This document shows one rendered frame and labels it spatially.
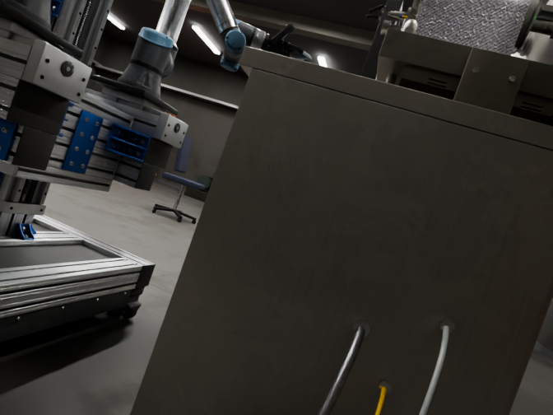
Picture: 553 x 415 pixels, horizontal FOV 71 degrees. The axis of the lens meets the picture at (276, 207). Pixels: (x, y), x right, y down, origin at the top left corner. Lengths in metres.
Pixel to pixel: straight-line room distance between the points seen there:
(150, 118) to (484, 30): 1.00
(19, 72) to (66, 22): 0.39
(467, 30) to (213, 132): 9.80
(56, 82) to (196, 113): 10.10
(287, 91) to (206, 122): 10.08
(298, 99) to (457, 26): 0.50
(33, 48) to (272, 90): 0.51
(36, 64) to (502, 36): 1.04
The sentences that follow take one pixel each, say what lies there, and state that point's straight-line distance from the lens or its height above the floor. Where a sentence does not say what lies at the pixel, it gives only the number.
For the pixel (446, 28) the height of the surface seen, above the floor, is 1.16.
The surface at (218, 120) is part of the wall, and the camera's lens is 10.73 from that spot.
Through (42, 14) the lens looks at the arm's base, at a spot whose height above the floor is 0.85.
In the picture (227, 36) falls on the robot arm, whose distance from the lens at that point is 1.52.
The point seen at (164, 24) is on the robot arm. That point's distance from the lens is 1.69.
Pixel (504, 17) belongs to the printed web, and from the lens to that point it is 1.16.
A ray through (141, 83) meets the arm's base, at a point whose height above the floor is 0.85.
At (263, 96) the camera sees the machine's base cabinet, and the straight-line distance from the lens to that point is 0.80.
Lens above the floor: 0.63
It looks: 1 degrees down
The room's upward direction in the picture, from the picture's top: 20 degrees clockwise
